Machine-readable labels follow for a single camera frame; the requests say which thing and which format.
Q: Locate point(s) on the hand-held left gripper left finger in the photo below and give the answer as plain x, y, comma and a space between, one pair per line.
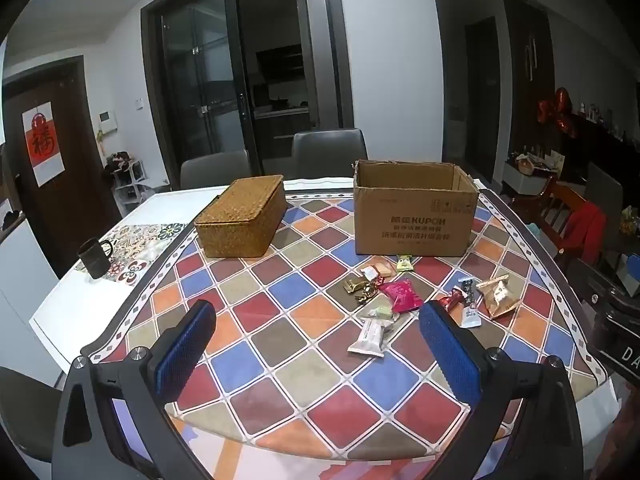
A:
185, 355

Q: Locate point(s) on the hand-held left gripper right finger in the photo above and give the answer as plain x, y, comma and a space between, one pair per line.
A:
450, 355

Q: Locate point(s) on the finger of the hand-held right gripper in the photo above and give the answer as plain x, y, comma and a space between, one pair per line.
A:
590, 285

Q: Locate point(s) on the dark red snack packet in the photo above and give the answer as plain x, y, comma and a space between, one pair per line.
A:
448, 302

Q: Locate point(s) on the green candy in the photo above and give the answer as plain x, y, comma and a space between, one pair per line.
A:
382, 312

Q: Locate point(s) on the white snack packet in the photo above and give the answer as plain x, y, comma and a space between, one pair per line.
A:
371, 336

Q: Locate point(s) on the clear cake packet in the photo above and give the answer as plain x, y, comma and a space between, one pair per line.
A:
377, 270

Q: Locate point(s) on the gold foil snack packet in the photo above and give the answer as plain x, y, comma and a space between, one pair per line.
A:
353, 284

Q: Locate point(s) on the brown cardboard box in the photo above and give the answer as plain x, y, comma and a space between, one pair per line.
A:
415, 220

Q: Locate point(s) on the red garment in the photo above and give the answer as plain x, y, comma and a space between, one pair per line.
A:
585, 232

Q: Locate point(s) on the black and white stick packet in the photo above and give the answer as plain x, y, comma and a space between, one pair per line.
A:
469, 305

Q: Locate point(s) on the brown gold snack packet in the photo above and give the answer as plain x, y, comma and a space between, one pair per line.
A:
500, 300

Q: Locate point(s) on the pink snack packet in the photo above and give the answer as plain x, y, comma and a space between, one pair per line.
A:
402, 296

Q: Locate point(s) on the wooden chair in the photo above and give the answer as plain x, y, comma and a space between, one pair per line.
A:
545, 210

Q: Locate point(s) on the brown gold twisted candy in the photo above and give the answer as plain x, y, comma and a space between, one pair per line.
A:
369, 292

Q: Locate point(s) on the green snack packet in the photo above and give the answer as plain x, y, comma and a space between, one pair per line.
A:
404, 263

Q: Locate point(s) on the colourful chequered tablecloth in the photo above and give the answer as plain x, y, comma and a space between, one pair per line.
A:
300, 360

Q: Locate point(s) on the floral patterned placemat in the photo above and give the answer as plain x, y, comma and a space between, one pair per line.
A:
150, 240

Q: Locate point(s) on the white side cabinet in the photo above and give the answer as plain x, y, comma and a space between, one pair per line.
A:
530, 180

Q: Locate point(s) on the black mug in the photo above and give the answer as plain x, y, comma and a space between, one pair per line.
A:
92, 257

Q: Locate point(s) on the woven wicker basket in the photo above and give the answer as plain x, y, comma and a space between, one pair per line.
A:
240, 210

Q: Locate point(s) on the dark round chair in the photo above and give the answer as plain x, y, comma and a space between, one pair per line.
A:
25, 410

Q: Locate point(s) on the red foil balloons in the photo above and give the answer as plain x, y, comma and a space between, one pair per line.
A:
557, 110

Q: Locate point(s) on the white storage shelf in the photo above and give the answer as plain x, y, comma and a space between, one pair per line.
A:
127, 180

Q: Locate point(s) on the grey dining chair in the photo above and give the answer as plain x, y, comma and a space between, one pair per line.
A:
327, 152
215, 170

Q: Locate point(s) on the dark wooden door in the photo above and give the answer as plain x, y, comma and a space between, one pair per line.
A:
80, 160

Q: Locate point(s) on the red and white door poster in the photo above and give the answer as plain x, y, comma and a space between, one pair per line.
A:
44, 142

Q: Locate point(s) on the glass sliding door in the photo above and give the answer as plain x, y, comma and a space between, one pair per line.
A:
200, 85

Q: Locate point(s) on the white wall intercom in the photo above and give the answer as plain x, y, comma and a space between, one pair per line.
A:
107, 121

